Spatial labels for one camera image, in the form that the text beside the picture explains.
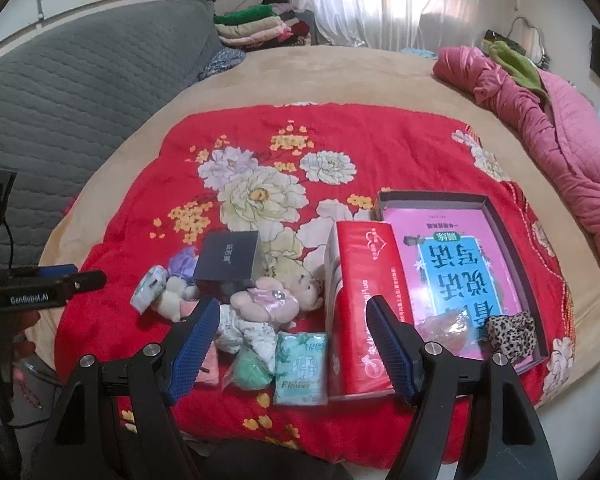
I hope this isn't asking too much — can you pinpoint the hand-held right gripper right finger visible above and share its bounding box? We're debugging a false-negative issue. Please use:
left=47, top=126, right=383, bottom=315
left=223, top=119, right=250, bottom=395
left=365, top=295, right=561, bottom=480

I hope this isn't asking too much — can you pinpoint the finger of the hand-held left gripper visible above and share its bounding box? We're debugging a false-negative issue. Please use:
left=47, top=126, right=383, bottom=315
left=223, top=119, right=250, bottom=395
left=55, top=270, right=107, bottom=297
left=35, top=263, right=79, bottom=279

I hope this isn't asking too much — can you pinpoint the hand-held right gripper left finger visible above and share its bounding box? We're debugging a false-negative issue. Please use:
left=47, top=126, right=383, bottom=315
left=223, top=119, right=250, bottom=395
left=32, top=297, right=222, bottom=480

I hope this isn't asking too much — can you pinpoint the white fluffy scrunchie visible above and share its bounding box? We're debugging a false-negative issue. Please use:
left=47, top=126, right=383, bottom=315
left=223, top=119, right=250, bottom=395
left=215, top=305, right=281, bottom=366

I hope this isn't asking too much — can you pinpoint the green scrunchie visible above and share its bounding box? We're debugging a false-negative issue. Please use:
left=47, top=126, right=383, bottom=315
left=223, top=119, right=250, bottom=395
left=222, top=347, right=276, bottom=392

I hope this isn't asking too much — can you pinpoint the grey cardboard box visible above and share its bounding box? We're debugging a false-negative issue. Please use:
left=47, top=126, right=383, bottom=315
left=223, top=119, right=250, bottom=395
left=377, top=190, right=551, bottom=376

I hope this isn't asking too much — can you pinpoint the orange item in clear bag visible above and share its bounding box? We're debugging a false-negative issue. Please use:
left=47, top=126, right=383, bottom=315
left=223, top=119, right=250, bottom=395
left=415, top=309, right=481, bottom=358

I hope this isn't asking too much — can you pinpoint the white blue tissue packet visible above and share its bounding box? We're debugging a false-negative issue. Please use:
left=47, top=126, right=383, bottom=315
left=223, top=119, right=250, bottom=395
left=131, top=266, right=168, bottom=316

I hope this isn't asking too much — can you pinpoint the red tissue pack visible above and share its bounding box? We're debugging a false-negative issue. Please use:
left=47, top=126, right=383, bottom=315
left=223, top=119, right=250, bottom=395
left=324, top=221, right=416, bottom=402

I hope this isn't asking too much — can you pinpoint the pink plush toy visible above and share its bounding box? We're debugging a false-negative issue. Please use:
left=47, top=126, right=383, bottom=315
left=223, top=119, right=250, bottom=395
left=230, top=275, right=323, bottom=333

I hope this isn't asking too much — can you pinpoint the green tissue packet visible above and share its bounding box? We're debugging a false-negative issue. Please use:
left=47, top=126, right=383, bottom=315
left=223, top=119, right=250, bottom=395
left=272, top=332, right=328, bottom=406

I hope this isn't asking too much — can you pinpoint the black box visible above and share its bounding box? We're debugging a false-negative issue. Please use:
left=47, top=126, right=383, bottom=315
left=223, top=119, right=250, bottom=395
left=192, top=231, right=260, bottom=301

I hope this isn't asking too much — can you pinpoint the leopard print scrunchie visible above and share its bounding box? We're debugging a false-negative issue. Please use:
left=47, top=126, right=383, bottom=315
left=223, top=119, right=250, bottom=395
left=485, top=312, right=537, bottom=363

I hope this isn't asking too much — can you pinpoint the pink book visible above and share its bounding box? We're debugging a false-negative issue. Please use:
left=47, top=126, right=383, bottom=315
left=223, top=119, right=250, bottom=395
left=382, top=205, right=526, bottom=361

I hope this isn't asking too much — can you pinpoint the grey quilted cover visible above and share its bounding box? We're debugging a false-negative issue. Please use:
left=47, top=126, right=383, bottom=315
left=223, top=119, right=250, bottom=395
left=0, top=0, right=218, bottom=271

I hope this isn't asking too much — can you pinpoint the red floral blanket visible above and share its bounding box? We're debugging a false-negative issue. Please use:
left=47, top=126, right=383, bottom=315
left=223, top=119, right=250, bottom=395
left=55, top=102, right=581, bottom=471

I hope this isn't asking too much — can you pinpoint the blue patterned cloth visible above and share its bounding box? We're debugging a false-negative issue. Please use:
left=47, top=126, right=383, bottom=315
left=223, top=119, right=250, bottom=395
left=197, top=47, right=246, bottom=81

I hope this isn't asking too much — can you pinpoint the pink quilt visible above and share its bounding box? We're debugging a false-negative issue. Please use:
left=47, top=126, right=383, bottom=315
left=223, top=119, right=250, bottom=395
left=432, top=46, right=600, bottom=293

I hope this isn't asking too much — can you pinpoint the beige bed sheet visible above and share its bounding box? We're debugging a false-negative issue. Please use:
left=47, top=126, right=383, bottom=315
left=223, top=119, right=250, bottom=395
left=27, top=44, right=600, bottom=411

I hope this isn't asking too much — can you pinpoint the stack of folded clothes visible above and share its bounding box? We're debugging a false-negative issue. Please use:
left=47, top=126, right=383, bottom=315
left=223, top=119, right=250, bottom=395
left=214, top=0, right=313, bottom=51

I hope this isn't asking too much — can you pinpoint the green cloth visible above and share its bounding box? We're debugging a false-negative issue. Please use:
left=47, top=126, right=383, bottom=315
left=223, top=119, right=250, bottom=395
left=487, top=40, right=548, bottom=106

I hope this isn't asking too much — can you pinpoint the white sheer curtain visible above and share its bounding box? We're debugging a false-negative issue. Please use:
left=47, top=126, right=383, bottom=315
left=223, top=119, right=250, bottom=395
left=287, top=0, right=516, bottom=53

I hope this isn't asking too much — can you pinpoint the black cable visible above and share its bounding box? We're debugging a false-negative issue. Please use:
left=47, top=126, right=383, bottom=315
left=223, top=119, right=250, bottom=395
left=1, top=212, right=16, bottom=270

